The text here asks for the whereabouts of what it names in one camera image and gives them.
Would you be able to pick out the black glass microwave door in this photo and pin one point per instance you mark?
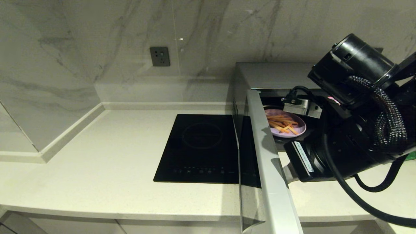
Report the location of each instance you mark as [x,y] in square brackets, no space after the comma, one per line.
[269,169]

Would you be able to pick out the black induction cooktop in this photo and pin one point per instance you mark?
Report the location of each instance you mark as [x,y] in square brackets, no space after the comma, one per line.
[198,152]

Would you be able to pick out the beige cabinet door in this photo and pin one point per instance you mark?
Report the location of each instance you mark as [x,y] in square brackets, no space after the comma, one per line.
[74,227]
[344,229]
[178,229]

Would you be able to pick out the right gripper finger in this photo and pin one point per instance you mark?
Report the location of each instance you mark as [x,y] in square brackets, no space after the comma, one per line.
[289,174]

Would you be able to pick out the grey wall socket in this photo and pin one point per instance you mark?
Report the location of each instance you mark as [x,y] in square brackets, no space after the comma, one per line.
[159,57]

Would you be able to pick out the purple plate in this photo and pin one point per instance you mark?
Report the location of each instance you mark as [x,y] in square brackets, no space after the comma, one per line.
[300,130]

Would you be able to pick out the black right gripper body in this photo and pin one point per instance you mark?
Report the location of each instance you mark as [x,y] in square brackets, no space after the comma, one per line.
[325,156]

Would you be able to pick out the beige cabinet corner panel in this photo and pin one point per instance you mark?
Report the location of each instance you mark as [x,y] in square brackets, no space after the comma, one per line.
[16,226]

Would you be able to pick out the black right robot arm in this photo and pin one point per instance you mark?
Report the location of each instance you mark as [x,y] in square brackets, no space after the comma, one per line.
[360,71]

